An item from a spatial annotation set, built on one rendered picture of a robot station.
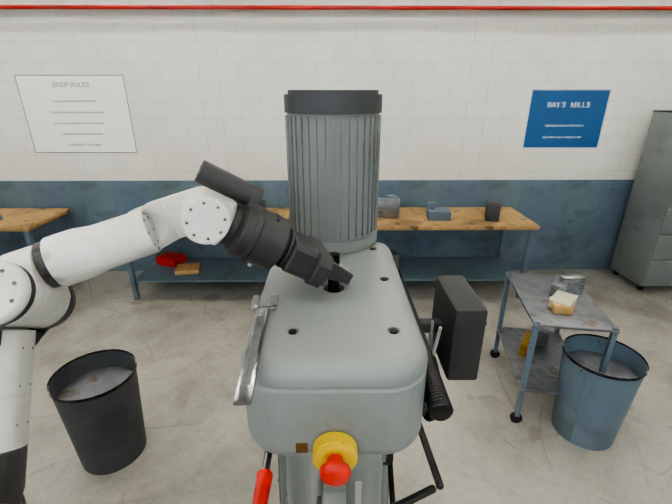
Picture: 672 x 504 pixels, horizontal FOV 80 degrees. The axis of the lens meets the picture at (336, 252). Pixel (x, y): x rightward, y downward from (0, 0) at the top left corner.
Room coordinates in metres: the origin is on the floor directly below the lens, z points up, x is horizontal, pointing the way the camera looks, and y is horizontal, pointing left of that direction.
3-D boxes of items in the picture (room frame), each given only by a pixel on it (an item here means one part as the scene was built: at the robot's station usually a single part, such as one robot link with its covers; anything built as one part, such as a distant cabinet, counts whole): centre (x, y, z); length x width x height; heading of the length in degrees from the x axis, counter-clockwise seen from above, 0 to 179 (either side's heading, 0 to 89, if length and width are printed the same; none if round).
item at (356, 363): (0.64, 0.00, 1.81); 0.47 x 0.26 x 0.16; 1
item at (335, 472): (0.37, 0.00, 1.76); 0.04 x 0.03 x 0.04; 91
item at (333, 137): (0.87, 0.01, 2.05); 0.20 x 0.20 x 0.32
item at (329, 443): (0.39, 0.00, 1.76); 0.06 x 0.02 x 0.06; 91
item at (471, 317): (0.92, -0.33, 1.62); 0.20 x 0.09 x 0.21; 1
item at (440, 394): (0.66, -0.14, 1.79); 0.45 x 0.04 x 0.04; 1
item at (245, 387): (0.46, 0.11, 1.89); 0.24 x 0.04 x 0.01; 3
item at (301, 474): (0.63, 0.00, 1.47); 0.21 x 0.19 x 0.32; 91
